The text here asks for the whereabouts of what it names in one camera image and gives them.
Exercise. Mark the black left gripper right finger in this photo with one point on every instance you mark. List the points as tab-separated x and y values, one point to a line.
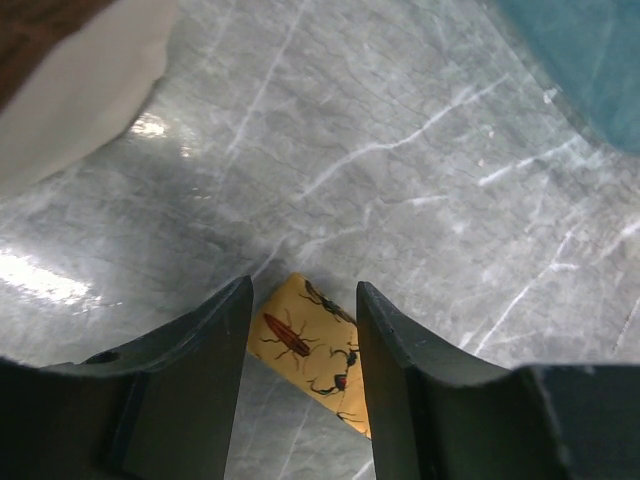
438	412

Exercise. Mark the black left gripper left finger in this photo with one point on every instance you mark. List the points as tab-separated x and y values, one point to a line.
161	406

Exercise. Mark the yellow beetle print tie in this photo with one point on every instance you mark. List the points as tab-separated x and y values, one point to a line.
312	343

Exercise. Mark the brown white rolled cloth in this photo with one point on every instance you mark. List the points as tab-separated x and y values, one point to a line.
73	76

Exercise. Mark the teal transparent plastic tub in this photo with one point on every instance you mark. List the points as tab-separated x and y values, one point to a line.
591	50

